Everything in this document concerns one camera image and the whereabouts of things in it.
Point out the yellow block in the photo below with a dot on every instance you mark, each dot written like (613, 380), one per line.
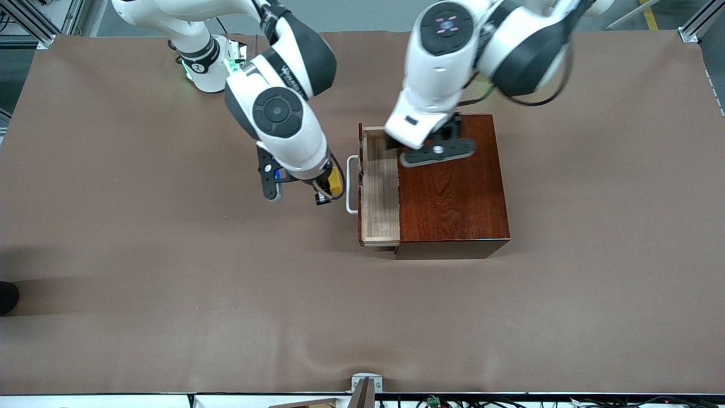
(336, 182)

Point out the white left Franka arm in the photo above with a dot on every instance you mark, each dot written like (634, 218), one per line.
(436, 68)

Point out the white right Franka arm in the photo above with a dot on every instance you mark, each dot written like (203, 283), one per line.
(283, 141)

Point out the dark brown wooden cabinet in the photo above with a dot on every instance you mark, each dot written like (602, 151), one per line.
(453, 198)

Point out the silver base connector plate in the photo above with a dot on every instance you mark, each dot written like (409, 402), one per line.
(238, 50)

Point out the brown table mat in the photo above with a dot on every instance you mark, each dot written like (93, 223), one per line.
(170, 283)

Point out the light wooden board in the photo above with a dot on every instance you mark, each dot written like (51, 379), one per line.
(311, 404)

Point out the green terminal connector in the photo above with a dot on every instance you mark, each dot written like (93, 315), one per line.
(433, 401)

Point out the aluminium profile bar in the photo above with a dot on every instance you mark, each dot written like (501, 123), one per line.
(699, 22)

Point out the black rounded object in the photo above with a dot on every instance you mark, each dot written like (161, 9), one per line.
(7, 297)

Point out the small grey metal bracket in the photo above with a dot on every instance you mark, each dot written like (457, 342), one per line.
(366, 378)

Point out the dark grey post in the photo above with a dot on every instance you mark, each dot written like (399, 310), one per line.
(362, 398)

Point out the aluminium frame with struts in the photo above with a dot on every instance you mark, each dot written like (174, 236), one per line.
(34, 20)

